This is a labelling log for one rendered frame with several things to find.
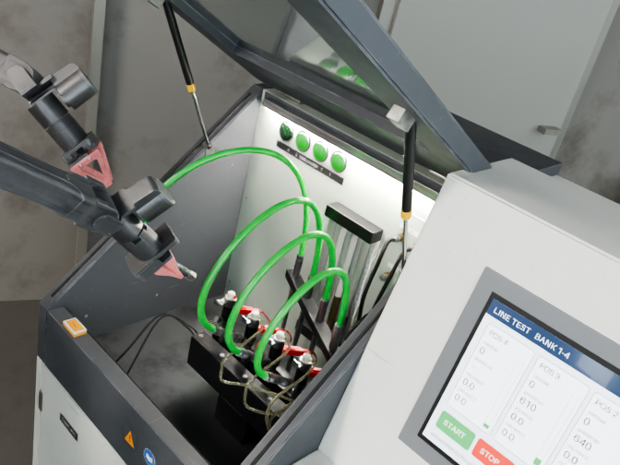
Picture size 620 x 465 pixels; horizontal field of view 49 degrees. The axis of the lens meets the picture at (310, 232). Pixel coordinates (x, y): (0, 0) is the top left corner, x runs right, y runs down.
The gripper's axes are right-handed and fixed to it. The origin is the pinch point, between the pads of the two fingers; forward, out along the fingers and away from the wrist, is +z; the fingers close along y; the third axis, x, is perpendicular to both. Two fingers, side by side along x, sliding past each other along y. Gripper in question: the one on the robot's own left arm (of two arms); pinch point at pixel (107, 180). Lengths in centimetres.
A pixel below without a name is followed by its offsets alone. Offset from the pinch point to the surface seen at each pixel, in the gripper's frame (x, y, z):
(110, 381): 24.7, -9.3, 31.7
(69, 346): 30.8, 4.6, 24.7
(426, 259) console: -39, -36, 38
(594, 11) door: -209, 173, 100
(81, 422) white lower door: 40, 2, 40
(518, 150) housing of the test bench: -75, -3, 48
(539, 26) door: -179, 169, 87
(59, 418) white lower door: 47, 12, 40
